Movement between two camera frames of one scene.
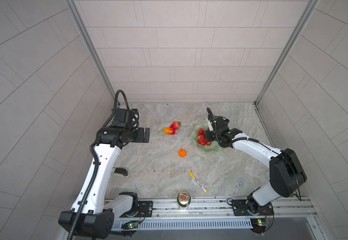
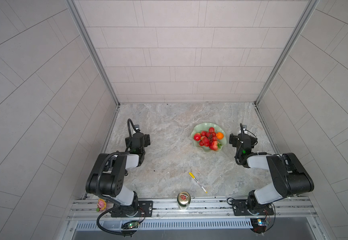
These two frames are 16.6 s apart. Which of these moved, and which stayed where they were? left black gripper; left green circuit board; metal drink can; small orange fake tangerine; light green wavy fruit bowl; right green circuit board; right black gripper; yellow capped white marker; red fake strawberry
Moved: small orange fake tangerine; left black gripper; right black gripper; red fake strawberry
Stayed: metal drink can; light green wavy fruit bowl; yellow capped white marker; right green circuit board; left green circuit board
